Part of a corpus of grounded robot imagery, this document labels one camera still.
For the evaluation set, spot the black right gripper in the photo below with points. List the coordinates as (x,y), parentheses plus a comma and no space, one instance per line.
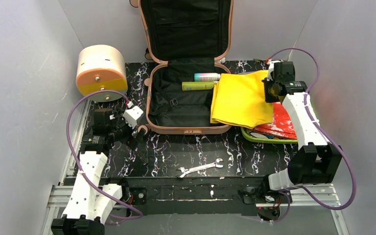
(270,94)

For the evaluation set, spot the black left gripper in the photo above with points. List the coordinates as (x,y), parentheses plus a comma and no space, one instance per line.
(133,138)

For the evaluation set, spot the red snack packet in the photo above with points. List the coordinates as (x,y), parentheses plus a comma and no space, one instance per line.
(281,125)

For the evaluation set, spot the yellow snack packet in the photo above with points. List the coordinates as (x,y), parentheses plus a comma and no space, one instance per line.
(239,100)

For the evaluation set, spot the green plastic tray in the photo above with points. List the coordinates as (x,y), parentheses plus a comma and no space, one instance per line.
(249,138)

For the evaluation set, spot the cream cylindrical drum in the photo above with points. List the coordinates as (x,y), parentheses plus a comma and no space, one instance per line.
(101,68)

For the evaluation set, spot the pink hard-shell suitcase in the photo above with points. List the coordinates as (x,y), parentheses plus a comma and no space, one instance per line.
(184,37)

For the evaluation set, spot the white printed garment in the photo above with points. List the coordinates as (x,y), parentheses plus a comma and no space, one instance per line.
(262,134)

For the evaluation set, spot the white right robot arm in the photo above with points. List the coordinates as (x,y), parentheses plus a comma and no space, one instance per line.
(317,159)

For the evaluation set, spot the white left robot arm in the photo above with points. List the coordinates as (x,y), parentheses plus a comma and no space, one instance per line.
(89,206)

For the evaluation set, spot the silver open-end wrench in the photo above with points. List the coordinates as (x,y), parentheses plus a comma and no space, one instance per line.
(184,172)

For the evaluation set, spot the black spring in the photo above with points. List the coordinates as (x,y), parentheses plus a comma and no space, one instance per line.
(142,158)

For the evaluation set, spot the teal pink tube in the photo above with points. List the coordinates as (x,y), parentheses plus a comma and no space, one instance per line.
(206,77)

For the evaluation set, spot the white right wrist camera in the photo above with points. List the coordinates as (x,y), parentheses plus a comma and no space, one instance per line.
(271,63)

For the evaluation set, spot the aluminium frame rail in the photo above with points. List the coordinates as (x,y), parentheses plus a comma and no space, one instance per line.
(60,195)

